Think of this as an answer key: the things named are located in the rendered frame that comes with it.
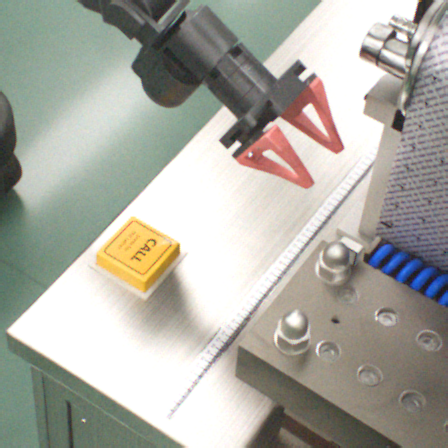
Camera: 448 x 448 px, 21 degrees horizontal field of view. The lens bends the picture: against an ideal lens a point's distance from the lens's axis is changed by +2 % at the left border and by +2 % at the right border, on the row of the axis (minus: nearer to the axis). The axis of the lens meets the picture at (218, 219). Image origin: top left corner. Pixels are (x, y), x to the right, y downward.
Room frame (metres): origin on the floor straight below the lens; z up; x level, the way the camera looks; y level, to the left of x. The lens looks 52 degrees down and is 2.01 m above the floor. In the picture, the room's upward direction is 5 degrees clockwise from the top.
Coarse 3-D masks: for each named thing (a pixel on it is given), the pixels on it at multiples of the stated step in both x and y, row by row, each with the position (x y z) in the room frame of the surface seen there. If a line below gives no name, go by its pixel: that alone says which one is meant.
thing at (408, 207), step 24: (408, 144) 0.76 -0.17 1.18; (432, 144) 0.75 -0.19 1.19; (408, 168) 0.76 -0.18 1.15; (432, 168) 0.75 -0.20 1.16; (408, 192) 0.75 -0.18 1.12; (432, 192) 0.74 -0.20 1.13; (384, 216) 0.76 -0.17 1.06; (408, 216) 0.75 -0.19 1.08; (432, 216) 0.74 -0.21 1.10; (384, 240) 0.76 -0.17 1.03; (408, 240) 0.75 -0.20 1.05; (432, 240) 0.73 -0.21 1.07; (432, 264) 0.73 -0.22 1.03
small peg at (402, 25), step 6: (390, 18) 0.83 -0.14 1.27; (396, 18) 0.83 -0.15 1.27; (402, 18) 0.83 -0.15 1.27; (390, 24) 0.82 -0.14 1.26; (396, 24) 0.82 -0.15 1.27; (402, 24) 0.82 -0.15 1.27; (408, 24) 0.82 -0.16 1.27; (414, 24) 0.82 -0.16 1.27; (396, 30) 0.82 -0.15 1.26; (402, 30) 0.82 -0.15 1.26; (408, 30) 0.82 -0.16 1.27; (414, 30) 0.81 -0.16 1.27
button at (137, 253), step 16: (128, 224) 0.83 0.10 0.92; (144, 224) 0.83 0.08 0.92; (112, 240) 0.81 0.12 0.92; (128, 240) 0.81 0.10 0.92; (144, 240) 0.81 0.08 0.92; (160, 240) 0.81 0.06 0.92; (96, 256) 0.79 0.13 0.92; (112, 256) 0.78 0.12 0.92; (128, 256) 0.79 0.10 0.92; (144, 256) 0.79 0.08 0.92; (160, 256) 0.79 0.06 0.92; (176, 256) 0.81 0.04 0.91; (112, 272) 0.78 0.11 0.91; (128, 272) 0.76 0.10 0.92; (144, 272) 0.77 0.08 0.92; (160, 272) 0.78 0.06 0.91; (144, 288) 0.75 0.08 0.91
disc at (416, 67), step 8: (440, 16) 0.78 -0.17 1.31; (432, 24) 0.78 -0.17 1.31; (440, 24) 0.78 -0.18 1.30; (432, 32) 0.77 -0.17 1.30; (424, 40) 0.77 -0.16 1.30; (432, 40) 0.77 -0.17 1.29; (424, 48) 0.77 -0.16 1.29; (424, 56) 0.77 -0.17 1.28; (416, 64) 0.76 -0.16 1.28; (416, 72) 0.76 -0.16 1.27; (408, 80) 0.76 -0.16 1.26; (408, 88) 0.76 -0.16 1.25; (408, 96) 0.76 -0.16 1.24; (408, 104) 0.76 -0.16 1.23
